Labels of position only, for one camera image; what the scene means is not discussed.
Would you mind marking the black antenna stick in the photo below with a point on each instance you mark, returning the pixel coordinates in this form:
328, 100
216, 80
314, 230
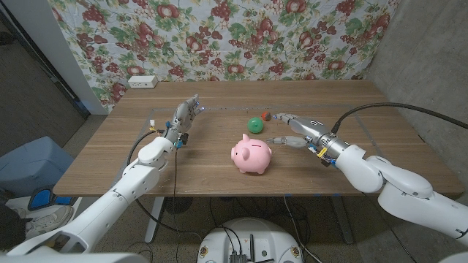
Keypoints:
252, 246

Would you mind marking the green ball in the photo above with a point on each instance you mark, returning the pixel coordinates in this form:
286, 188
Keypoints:
255, 125

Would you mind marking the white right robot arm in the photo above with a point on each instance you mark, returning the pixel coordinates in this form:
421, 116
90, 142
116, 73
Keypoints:
402, 186

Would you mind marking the pink plastic piggy bank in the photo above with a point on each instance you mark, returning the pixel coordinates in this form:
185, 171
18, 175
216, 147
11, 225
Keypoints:
252, 155

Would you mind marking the blue grey plastic bin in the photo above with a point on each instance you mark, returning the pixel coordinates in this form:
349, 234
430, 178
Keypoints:
33, 164

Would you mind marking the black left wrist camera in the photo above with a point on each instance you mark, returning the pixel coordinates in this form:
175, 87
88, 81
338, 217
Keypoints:
184, 138

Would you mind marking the fruit print backdrop cloth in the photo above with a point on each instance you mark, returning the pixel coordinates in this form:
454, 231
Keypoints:
226, 36

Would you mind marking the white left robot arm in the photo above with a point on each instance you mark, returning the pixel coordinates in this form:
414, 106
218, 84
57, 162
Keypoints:
109, 208

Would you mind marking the white metal table leg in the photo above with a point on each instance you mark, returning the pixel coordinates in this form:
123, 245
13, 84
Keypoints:
153, 223

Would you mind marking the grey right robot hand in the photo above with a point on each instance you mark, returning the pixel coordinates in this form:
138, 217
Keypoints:
311, 128

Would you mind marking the white power strip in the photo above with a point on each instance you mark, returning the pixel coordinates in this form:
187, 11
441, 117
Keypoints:
142, 82

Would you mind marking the white robot torso base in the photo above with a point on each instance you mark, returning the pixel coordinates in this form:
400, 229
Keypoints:
263, 233

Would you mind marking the black round floor fan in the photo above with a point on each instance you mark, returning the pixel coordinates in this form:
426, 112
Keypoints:
177, 204

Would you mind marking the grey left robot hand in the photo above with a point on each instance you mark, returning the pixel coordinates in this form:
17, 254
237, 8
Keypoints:
183, 117

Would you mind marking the small red brown ball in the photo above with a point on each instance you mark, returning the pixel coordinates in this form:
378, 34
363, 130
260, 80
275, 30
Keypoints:
266, 116

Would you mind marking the black bag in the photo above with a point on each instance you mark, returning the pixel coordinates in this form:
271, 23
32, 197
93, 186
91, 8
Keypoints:
11, 226

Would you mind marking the blue black pad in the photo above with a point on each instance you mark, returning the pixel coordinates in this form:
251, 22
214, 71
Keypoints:
40, 199

